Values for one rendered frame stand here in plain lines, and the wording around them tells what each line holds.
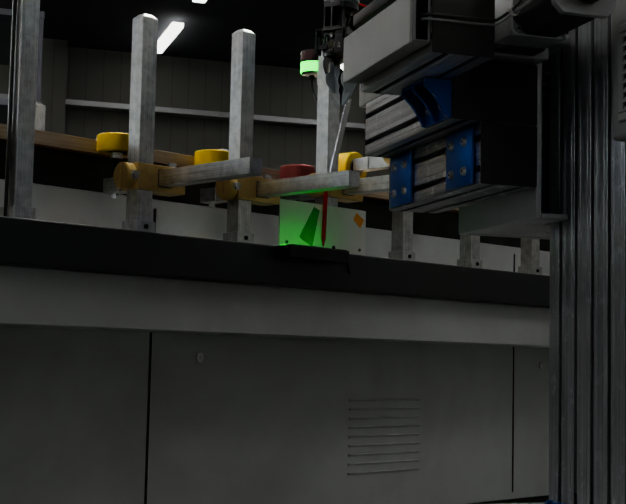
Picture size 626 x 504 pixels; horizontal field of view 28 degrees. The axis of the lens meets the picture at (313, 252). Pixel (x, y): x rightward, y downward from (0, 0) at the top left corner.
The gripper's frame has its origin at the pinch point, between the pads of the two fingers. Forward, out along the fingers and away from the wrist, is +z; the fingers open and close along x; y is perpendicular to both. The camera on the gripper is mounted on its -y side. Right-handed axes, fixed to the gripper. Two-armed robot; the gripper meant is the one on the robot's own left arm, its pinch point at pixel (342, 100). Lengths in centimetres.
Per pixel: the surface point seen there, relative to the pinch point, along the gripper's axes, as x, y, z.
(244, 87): -13.6, 18.7, 0.6
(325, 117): -5.9, -4.4, 2.4
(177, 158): -32.0, 13.1, 13.3
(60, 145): -42, 40, 15
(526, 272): 20, -75, 29
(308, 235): -6.5, 1.1, 28.8
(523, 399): 10, -109, 62
